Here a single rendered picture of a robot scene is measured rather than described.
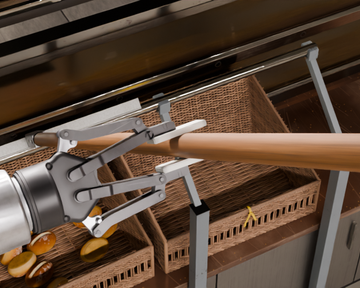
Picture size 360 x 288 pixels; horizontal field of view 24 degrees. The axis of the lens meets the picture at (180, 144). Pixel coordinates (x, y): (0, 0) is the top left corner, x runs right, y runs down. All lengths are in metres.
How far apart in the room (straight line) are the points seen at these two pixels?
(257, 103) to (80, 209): 1.95
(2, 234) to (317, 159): 0.38
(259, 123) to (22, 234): 2.04
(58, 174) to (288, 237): 1.80
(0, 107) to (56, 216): 1.60
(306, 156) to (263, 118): 2.15
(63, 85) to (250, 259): 0.79
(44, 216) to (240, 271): 1.80
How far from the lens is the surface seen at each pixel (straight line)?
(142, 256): 2.47
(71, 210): 0.96
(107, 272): 2.44
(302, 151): 0.70
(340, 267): 3.06
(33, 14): 2.17
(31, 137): 1.89
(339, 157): 0.65
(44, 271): 2.55
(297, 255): 2.82
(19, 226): 0.91
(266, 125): 2.84
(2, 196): 0.91
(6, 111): 2.52
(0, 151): 1.96
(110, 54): 2.58
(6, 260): 2.60
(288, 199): 2.63
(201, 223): 2.28
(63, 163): 0.95
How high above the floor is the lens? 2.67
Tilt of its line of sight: 45 degrees down
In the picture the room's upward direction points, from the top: straight up
